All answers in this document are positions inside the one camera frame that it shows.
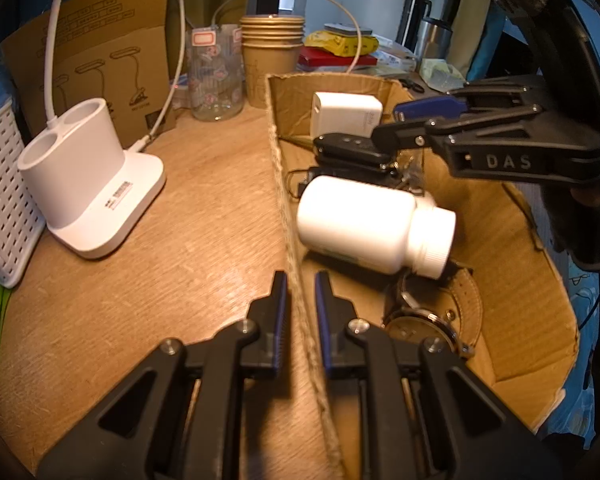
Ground black car key fob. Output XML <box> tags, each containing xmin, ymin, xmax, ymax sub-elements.
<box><xmin>312</xmin><ymin>132</ymin><xmax>391</xmax><ymax>166</ymax></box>

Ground white charging cable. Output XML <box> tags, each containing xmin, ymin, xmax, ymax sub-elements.
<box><xmin>211</xmin><ymin>0</ymin><xmax>363</xmax><ymax>76</ymax></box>

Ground white cube charger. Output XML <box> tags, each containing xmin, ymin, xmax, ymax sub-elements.
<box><xmin>310</xmin><ymin>91</ymin><xmax>383</xmax><ymax>138</ymax></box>

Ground printed light blue blanket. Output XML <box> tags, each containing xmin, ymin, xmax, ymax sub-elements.
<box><xmin>545</xmin><ymin>240</ymin><xmax>600</xmax><ymax>441</ymax></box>

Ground cardboard box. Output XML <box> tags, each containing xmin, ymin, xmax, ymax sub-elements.
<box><xmin>265</xmin><ymin>72</ymin><xmax>581</xmax><ymax>480</ymax></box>

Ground wristwatch with leather strap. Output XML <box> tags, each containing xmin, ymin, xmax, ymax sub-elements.
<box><xmin>382</xmin><ymin>266</ymin><xmax>484</xmax><ymax>361</ymax></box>

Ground printed cardboard lamp packaging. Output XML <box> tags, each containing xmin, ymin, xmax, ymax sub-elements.
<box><xmin>0</xmin><ymin>0</ymin><xmax>178</xmax><ymax>148</ymax></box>

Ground white lamp cable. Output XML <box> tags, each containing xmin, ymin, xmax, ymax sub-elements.
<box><xmin>130</xmin><ymin>0</ymin><xmax>187</xmax><ymax>153</ymax></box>

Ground red book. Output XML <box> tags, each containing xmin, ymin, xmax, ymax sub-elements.
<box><xmin>297</xmin><ymin>46</ymin><xmax>379</xmax><ymax>73</ymax></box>

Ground steel thermos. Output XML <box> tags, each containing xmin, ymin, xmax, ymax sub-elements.
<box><xmin>414</xmin><ymin>16</ymin><xmax>453</xmax><ymax>63</ymax></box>

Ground braided key lanyard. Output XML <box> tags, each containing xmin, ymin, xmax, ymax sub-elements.
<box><xmin>285</xmin><ymin>167</ymin><xmax>315</xmax><ymax>204</ymax></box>

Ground black sliding door frame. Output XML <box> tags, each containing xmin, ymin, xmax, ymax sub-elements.
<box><xmin>395</xmin><ymin>0</ymin><xmax>436</xmax><ymax>51</ymax></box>

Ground stack of brown paper cups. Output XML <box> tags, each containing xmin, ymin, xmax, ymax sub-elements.
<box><xmin>239</xmin><ymin>14</ymin><xmax>306</xmax><ymax>109</ymax></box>

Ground silver key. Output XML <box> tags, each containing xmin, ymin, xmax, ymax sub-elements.
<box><xmin>397</xmin><ymin>152</ymin><xmax>428</xmax><ymax>193</ymax></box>

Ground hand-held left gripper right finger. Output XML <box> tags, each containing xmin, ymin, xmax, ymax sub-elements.
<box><xmin>314</xmin><ymin>270</ymin><xmax>566</xmax><ymax>480</ymax></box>

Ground grey power bank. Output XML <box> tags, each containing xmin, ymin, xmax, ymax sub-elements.
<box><xmin>324</xmin><ymin>22</ymin><xmax>373</xmax><ymax>40</ymax></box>

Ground green tissue pack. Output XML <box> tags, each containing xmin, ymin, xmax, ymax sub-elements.
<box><xmin>419</xmin><ymin>57</ymin><xmax>467</xmax><ymax>93</ymax></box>

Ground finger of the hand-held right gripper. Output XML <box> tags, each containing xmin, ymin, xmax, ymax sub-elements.
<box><xmin>392</xmin><ymin>84</ymin><xmax>537</xmax><ymax>123</ymax></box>
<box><xmin>371</xmin><ymin>103</ymin><xmax>544</xmax><ymax>154</ymax></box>

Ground white plastic basket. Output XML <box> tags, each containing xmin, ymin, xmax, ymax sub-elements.
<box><xmin>0</xmin><ymin>94</ymin><xmax>48</xmax><ymax>289</ymax></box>

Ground white pill bottle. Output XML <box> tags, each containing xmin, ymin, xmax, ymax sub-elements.
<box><xmin>296</xmin><ymin>175</ymin><xmax>457</xmax><ymax>279</ymax></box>

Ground white plastic packets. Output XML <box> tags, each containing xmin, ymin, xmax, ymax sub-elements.
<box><xmin>375</xmin><ymin>47</ymin><xmax>418</xmax><ymax>72</ymax></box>

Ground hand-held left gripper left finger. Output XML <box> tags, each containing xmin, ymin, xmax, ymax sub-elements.
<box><xmin>35</xmin><ymin>270</ymin><xmax>290</xmax><ymax>480</ymax></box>

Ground blue curtain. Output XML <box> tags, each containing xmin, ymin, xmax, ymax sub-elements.
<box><xmin>467</xmin><ymin>10</ymin><xmax>506</xmax><ymax>81</ymax></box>

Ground white desk lamp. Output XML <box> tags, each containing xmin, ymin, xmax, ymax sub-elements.
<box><xmin>17</xmin><ymin>0</ymin><xmax>167</xmax><ymax>261</ymax></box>

